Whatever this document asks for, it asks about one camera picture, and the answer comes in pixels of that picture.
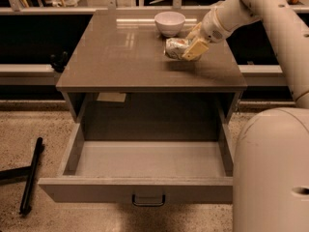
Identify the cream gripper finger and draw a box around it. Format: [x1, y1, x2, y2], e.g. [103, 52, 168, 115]
[182, 38, 209, 61]
[186, 22, 201, 40]

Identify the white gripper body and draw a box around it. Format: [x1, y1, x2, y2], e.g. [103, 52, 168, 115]
[200, 9, 232, 44]

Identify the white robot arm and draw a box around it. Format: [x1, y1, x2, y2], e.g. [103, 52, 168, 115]
[189, 0, 309, 232]

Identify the grey cabinet with counter top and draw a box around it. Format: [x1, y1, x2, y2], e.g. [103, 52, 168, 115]
[57, 11, 246, 140]

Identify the open grey top drawer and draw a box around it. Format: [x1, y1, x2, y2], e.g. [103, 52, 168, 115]
[39, 124, 234, 204]

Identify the white ceramic bowl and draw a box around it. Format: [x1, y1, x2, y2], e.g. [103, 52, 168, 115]
[154, 12, 185, 37]

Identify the paper label inside cabinet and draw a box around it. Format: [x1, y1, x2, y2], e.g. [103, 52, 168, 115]
[98, 93, 126, 102]

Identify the black stand leg left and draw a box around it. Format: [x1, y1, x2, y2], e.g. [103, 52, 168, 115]
[0, 137, 44, 217]

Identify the black clamp on rail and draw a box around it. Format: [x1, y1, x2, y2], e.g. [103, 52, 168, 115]
[50, 51, 69, 73]

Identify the black drawer handle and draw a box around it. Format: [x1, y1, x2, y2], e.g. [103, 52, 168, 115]
[131, 194, 166, 207]

